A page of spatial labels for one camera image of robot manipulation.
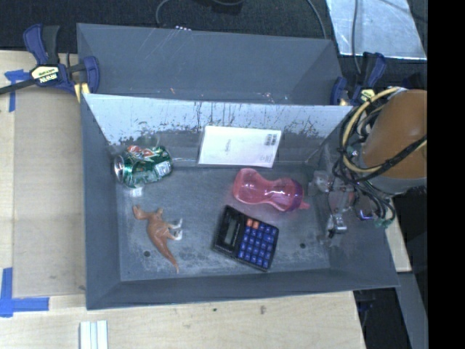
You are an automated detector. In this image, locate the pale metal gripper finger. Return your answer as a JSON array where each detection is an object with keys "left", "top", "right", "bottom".
[
  {"left": 307, "top": 170, "right": 333, "bottom": 196},
  {"left": 318, "top": 212, "right": 349, "bottom": 249}
]

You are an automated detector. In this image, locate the pink plastic bottle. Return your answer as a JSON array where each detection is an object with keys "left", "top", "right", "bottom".
[{"left": 232, "top": 167, "right": 311, "bottom": 214}]

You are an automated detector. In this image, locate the black calculator with blue keys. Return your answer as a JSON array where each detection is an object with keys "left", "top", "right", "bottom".
[{"left": 211, "top": 204, "right": 280, "bottom": 273}]

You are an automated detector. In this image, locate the white paper booklet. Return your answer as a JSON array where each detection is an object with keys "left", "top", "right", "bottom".
[{"left": 197, "top": 124, "right": 283, "bottom": 169}]

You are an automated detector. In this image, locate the grey metal bin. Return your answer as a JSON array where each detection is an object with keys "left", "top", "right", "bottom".
[{"left": 76, "top": 23, "right": 401, "bottom": 310}]

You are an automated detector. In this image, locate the orange toy dinosaur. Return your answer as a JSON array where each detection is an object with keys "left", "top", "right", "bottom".
[{"left": 132, "top": 204, "right": 184, "bottom": 274}]

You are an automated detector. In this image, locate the crushed green soda can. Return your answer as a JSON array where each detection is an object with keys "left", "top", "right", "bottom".
[{"left": 113, "top": 145, "right": 174, "bottom": 189}]

